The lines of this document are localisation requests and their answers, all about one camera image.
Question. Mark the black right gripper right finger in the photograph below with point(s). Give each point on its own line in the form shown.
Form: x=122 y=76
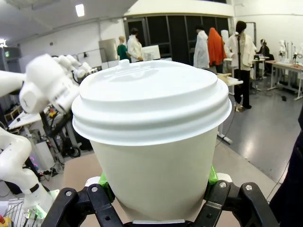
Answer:
x=227 y=203

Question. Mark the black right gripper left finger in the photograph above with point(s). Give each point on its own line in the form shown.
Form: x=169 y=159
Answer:
x=90 y=203

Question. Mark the white paper cup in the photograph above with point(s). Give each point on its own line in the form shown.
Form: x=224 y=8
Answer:
x=154 y=177

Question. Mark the white plastic cup lid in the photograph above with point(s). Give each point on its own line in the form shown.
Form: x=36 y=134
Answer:
x=151 y=99

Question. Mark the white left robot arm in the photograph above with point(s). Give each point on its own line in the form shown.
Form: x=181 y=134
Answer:
x=47 y=80

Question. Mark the person in black hoodie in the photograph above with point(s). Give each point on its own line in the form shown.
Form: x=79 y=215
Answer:
x=291 y=177

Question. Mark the yellow emergency stop box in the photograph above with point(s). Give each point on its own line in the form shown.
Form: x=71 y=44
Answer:
x=4 y=221

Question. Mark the small white lab table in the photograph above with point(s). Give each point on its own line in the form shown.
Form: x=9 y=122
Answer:
x=23 y=120

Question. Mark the white table with bags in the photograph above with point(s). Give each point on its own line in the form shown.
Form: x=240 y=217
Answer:
x=234 y=82

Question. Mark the brown paper bags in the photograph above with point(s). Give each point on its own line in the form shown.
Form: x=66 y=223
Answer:
x=223 y=75

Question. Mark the grey metal workbench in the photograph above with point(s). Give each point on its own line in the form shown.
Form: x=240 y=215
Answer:
x=284 y=66

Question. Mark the black mannequin stand pole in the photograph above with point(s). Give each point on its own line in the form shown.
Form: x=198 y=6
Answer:
x=238 y=54

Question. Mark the grey metal cabinet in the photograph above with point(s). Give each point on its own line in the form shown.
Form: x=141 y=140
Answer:
x=107 y=53

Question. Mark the mannequin with white jacket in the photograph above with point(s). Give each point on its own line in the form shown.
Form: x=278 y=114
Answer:
x=246 y=52

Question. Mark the mannequin in green shirt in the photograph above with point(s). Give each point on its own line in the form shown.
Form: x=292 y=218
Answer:
x=122 y=50

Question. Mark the mannequin with orange coat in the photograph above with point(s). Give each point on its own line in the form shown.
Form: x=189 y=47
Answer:
x=215 y=47

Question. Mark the seated person in black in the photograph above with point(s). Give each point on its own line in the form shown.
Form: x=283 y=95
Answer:
x=264 y=49

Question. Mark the person in white coat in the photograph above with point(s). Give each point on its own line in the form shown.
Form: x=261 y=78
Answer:
x=134 y=47

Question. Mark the white box appliance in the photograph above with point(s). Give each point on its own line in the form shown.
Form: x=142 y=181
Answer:
x=151 y=53

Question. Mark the white robots on workbench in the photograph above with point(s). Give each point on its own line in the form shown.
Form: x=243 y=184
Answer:
x=288 y=49

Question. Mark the rectangular ceiling light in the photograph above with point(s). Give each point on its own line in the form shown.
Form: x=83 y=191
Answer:
x=79 y=10

